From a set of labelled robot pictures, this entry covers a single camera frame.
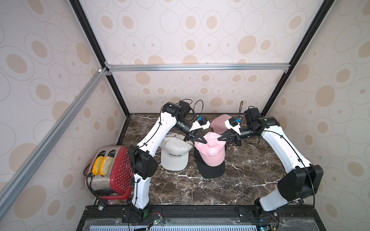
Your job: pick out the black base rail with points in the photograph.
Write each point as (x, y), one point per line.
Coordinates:
(201, 218)

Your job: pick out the black right frame post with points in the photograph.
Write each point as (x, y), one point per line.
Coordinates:
(307, 38)

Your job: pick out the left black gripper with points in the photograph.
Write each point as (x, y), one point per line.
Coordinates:
(199, 136)

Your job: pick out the black cap front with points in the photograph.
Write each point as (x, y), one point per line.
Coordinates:
(207, 171)

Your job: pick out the black frame post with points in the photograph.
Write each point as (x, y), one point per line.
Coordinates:
(307, 38)
(81, 16)

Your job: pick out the horizontal aluminium rail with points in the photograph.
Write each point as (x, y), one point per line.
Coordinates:
(164, 68)

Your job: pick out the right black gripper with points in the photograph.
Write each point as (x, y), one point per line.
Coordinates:
(235, 137)

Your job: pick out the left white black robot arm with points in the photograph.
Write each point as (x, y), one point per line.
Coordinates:
(142, 155)

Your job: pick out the white cap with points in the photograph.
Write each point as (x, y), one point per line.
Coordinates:
(175, 152)

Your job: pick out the left diagonal aluminium rail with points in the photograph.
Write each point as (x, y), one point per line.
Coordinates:
(19, 181)

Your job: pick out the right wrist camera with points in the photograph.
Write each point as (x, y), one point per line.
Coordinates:
(234, 124)

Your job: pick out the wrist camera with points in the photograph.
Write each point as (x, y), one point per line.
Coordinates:
(234, 124)
(200, 123)

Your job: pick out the yellow toast slice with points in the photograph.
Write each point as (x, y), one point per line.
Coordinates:
(105, 165)
(97, 165)

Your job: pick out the black left frame post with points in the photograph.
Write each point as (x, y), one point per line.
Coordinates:
(81, 16)

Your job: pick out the right yellow toast slice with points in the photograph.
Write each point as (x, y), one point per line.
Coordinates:
(105, 165)

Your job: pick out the pink baseball cap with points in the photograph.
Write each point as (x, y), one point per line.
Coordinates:
(218, 124)
(212, 152)

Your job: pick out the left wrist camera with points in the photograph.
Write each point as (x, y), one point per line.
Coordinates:
(200, 123)

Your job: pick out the left yellow toast slice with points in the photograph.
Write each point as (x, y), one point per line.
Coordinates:
(97, 165)

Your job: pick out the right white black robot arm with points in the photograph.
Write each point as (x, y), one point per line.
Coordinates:
(302, 178)

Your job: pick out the red silver toaster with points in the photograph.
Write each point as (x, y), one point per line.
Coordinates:
(117, 184)

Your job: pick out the small circuit board with led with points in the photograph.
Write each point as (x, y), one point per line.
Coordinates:
(158, 219)

